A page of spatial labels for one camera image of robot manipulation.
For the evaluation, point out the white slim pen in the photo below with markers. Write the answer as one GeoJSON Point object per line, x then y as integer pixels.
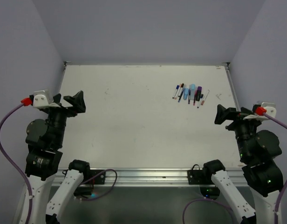
{"type": "Point", "coordinates": [200, 101]}

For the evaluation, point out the brown capped white marker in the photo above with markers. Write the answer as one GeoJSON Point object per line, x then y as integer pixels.
{"type": "Point", "coordinates": [204, 97]}

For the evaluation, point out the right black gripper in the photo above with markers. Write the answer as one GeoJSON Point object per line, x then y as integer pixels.
{"type": "Point", "coordinates": [231, 111]}

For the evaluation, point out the purple ink gel pen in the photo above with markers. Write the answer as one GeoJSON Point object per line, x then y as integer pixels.
{"type": "Point", "coordinates": [189, 95]}

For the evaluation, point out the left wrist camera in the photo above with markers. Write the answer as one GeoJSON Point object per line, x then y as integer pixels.
{"type": "Point", "coordinates": [43, 99]}

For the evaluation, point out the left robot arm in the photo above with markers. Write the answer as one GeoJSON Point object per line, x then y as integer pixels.
{"type": "Point", "coordinates": [44, 140]}

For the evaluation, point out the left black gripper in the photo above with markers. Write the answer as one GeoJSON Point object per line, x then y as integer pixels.
{"type": "Point", "coordinates": [76, 101]}

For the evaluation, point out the aluminium front rail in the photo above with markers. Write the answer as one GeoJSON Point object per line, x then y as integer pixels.
{"type": "Point", "coordinates": [152, 177]}

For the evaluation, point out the light blue highlighter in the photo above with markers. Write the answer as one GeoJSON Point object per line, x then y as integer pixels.
{"type": "Point", "coordinates": [192, 91]}

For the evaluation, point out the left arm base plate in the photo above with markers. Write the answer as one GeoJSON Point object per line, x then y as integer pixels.
{"type": "Point", "coordinates": [98, 176]}

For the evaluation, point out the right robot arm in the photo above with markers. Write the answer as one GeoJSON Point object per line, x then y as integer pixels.
{"type": "Point", "coordinates": [257, 150]}

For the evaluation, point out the light blue correction tape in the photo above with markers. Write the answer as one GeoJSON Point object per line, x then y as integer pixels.
{"type": "Point", "coordinates": [186, 93]}

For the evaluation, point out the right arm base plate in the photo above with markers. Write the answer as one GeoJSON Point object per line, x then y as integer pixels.
{"type": "Point", "coordinates": [197, 177]}

